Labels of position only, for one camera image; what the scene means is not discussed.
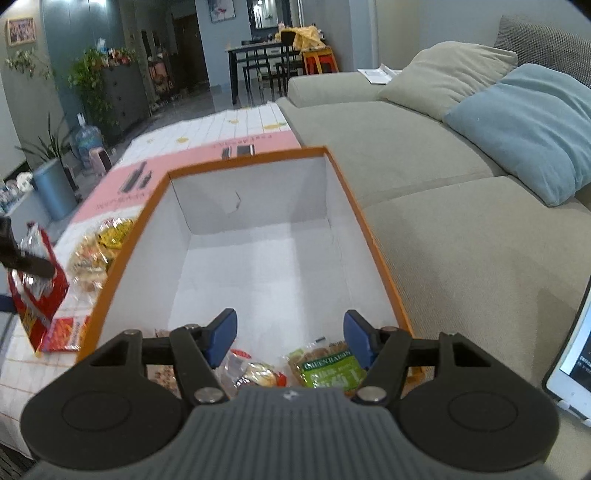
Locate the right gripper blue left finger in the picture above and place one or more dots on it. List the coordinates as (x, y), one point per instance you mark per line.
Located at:
(198, 351)

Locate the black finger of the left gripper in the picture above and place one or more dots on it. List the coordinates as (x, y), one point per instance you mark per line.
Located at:
(13, 258)

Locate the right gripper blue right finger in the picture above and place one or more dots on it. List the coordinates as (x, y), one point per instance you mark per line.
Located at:
(383, 354)

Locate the chocolate pastry snack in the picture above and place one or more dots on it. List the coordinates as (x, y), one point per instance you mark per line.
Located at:
(239, 369)

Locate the red chips bag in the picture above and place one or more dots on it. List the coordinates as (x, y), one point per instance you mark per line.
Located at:
(37, 292)

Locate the green nut snack packet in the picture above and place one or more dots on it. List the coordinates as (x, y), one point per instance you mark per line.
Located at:
(326, 364)

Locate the yellow waffle snack pack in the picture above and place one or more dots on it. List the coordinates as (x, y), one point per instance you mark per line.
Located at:
(93, 256)

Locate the orange white cardboard box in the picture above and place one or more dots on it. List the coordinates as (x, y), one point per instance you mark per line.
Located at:
(279, 237)

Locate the papers on sofa arm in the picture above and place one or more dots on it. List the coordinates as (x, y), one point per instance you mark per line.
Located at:
(382, 75)

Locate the blue round bin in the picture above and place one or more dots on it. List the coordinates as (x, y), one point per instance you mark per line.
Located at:
(54, 189)

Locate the red orange snack packet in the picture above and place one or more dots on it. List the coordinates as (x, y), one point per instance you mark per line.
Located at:
(66, 334)

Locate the beige sofa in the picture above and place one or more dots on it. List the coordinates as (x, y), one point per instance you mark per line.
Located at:
(470, 248)

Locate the water bottle jug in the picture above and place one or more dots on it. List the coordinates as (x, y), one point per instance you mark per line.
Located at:
(87, 137)

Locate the white tablet on stand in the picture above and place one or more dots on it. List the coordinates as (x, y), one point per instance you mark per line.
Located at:
(568, 380)

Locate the dark grey cabinet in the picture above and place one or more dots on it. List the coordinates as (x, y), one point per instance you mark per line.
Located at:
(124, 91)

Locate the green leafy plant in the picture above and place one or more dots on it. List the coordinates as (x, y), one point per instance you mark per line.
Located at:
(86, 78)

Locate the pink white lemon tablecloth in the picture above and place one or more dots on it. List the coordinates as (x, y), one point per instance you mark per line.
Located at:
(123, 192)

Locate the light blue cushion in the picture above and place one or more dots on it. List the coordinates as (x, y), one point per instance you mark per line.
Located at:
(535, 124)

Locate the beige cushion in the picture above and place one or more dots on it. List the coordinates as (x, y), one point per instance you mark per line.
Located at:
(440, 77)

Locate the orange stool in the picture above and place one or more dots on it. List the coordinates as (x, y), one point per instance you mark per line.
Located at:
(319, 60)

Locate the black dining table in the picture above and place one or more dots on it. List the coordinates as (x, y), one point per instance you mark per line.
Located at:
(268, 61)

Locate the grey textured back cushion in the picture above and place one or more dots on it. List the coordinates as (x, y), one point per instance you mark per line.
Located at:
(547, 46)

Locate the framed wall picture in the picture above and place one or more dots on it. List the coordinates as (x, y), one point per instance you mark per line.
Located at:
(20, 31)

